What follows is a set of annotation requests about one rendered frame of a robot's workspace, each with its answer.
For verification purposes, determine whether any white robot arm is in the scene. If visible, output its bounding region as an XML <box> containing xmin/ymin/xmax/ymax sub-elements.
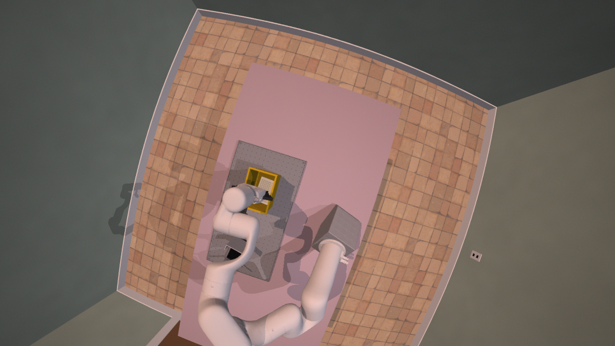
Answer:
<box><xmin>198</xmin><ymin>185</ymin><xmax>348</xmax><ymax>346</ymax></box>

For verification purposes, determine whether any orange-yellow box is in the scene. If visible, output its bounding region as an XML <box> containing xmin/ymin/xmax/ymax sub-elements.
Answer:
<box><xmin>245</xmin><ymin>167</ymin><xmax>281</xmax><ymax>215</ymax></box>

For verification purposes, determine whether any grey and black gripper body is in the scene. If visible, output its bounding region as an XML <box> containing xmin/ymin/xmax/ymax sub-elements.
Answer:
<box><xmin>238</xmin><ymin>183</ymin><xmax>266</xmax><ymax>204</ymax></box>

